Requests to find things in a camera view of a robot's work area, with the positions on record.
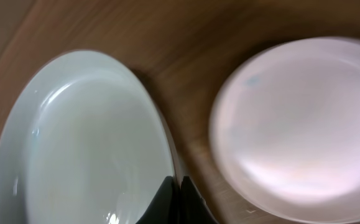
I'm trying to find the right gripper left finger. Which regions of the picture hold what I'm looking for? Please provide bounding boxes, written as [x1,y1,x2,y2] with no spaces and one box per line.
[136,176,179,224]

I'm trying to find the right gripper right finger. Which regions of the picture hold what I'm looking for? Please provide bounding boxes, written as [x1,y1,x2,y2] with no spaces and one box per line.
[180,176,218,224]

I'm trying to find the white plate bottom stained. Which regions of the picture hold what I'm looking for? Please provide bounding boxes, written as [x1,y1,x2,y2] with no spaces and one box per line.
[0,50,175,223]

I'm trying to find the white plate stained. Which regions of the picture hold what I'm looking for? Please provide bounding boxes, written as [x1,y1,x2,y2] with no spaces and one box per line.
[0,50,175,223]
[209,37,360,223]

